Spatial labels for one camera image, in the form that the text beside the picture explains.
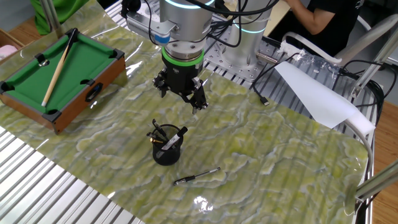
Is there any bare forearm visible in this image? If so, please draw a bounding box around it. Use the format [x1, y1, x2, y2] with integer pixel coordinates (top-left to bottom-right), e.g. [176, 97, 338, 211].
[283, 0, 328, 36]

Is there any clear plastic wrap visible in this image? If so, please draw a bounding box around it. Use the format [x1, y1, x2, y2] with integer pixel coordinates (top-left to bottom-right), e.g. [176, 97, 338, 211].
[290, 48, 341, 80]

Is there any brown cardboard box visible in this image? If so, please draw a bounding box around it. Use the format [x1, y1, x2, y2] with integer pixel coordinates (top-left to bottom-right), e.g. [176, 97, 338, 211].
[0, 28, 26, 65]

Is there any black power cable bundle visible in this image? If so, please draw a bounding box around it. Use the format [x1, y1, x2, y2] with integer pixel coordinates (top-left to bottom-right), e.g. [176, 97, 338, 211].
[338, 58, 398, 127]

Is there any mini pool table toy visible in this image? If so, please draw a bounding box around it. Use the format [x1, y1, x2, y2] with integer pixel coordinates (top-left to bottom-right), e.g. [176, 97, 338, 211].
[0, 28, 127, 134]

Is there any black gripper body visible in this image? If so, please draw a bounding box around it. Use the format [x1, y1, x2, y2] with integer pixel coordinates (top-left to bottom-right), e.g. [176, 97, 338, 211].
[163, 58, 205, 96]

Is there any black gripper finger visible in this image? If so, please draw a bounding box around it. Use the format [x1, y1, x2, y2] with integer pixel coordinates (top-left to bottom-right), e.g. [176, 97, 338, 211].
[181, 77, 208, 115]
[152, 68, 171, 98]

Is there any white marker black cap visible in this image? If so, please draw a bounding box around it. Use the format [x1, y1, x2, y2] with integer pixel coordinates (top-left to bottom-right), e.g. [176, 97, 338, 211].
[160, 126, 188, 151]

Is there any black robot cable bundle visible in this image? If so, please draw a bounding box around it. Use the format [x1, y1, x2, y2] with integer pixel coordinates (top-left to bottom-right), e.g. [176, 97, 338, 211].
[119, 0, 280, 50]

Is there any grey office chair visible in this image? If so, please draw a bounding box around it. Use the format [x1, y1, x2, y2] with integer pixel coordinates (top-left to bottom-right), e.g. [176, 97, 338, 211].
[281, 14, 398, 67]

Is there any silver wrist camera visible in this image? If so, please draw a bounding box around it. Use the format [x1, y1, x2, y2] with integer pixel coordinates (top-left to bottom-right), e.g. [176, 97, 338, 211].
[126, 11, 177, 47]

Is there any green marble pattern mat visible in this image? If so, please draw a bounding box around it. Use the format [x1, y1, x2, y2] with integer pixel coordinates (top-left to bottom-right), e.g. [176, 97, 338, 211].
[0, 0, 374, 224]

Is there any black mesh pen holder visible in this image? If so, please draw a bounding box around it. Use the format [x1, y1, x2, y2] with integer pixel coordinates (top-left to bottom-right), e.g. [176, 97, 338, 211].
[151, 123, 183, 167]

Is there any aluminium frame post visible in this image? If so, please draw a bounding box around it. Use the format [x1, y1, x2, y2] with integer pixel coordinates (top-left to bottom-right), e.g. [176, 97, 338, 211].
[343, 160, 398, 216]
[39, 0, 65, 40]
[349, 30, 398, 101]

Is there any grey hose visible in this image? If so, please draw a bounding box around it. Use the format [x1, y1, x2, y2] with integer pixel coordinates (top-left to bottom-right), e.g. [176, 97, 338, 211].
[341, 119, 374, 187]

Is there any black clip pen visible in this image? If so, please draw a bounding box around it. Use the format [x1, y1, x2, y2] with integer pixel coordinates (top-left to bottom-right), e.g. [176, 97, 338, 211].
[152, 118, 169, 141]

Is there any clear gel pen black grip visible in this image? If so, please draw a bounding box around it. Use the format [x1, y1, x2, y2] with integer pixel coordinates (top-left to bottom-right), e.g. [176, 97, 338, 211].
[173, 167, 221, 187]

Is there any green cloth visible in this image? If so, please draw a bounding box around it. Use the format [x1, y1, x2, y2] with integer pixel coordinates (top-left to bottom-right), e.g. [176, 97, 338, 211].
[30, 0, 90, 36]

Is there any large white paper sheet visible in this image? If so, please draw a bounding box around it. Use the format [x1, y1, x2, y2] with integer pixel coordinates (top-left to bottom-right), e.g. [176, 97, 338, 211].
[275, 61, 376, 137]

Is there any pink soft item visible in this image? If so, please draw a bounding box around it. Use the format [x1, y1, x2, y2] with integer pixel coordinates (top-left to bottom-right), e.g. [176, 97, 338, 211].
[0, 44, 19, 62]

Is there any black USB cable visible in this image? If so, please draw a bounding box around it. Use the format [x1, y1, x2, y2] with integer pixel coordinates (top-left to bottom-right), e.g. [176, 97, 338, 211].
[251, 52, 301, 107]

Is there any wooden cue stick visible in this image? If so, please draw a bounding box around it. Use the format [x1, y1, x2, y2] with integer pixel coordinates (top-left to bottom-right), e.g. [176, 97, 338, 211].
[41, 29, 78, 107]

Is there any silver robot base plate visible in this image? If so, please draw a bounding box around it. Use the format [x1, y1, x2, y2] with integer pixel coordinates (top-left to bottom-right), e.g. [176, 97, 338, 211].
[203, 35, 282, 83]

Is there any person in black shirt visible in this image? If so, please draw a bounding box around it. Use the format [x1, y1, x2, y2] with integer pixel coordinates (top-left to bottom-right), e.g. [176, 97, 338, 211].
[267, 0, 366, 58]

